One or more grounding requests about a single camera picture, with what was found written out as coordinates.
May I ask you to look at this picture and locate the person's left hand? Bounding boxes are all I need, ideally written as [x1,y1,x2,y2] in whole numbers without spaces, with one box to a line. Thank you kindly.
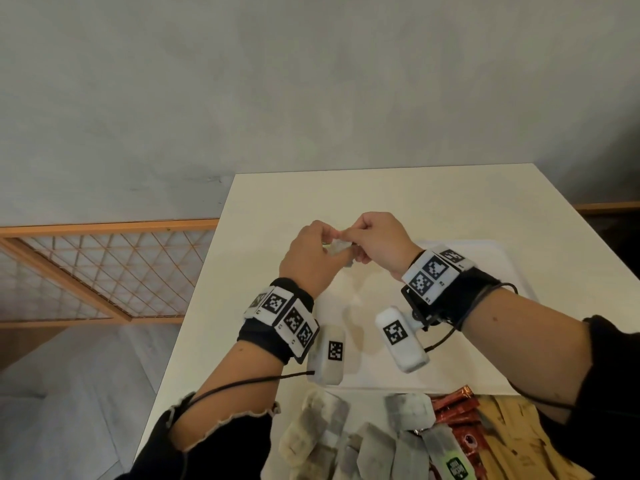
[278,219,361,299]

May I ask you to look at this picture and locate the person's right hand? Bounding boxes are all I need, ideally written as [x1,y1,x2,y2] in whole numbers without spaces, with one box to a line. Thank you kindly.
[335,211,426,281]

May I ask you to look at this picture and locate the white tea bag green tag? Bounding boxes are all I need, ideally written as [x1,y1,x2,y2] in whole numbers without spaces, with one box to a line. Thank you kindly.
[325,238,361,268]

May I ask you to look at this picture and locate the white tray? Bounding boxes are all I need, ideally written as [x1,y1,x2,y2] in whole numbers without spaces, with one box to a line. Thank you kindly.
[309,238,539,397]

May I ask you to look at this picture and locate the pile of tea bags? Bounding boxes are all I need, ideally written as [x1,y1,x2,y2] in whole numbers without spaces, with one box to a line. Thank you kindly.
[278,389,471,480]

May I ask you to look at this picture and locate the pile of red coffee sachets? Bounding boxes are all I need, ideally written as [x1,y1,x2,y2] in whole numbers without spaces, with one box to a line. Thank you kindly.
[429,385,493,480]

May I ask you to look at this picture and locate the pile of brown sugar packets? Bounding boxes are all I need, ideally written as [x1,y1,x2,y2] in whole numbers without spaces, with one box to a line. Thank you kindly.
[472,394,596,480]

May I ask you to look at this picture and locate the person's left forearm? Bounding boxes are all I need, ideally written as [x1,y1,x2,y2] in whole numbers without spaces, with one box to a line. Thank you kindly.
[167,339,286,453]

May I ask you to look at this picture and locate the person's right forearm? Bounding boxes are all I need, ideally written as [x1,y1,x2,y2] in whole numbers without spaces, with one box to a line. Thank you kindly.
[459,288,593,425]

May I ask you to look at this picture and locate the black left wristband marker tags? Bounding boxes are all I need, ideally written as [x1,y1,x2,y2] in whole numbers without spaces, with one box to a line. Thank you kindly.
[237,278,320,365]

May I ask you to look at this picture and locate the wooden lattice screen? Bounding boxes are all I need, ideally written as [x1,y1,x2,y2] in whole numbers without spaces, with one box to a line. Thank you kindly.
[0,218,221,329]

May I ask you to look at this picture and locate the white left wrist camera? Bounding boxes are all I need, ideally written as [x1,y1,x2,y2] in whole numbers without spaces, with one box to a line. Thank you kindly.
[305,323,347,387]

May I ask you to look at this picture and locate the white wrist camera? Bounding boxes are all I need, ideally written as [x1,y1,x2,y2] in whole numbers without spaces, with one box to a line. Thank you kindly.
[305,323,347,387]
[375,306,431,374]

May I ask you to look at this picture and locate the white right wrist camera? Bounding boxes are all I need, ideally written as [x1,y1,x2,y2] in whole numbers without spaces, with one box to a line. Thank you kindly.
[375,306,431,374]

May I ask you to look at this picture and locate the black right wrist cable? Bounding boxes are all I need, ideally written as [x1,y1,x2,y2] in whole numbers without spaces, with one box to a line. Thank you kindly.
[423,282,576,411]

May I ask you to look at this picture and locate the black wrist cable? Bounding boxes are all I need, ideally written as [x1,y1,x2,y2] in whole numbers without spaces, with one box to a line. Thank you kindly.
[423,282,576,411]
[169,370,316,435]

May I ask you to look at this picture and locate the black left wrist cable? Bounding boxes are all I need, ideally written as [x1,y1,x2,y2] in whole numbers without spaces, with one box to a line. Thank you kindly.
[169,370,316,435]

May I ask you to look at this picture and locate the wooden wall rail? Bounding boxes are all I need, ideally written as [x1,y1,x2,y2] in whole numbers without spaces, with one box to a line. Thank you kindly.
[573,201,640,213]

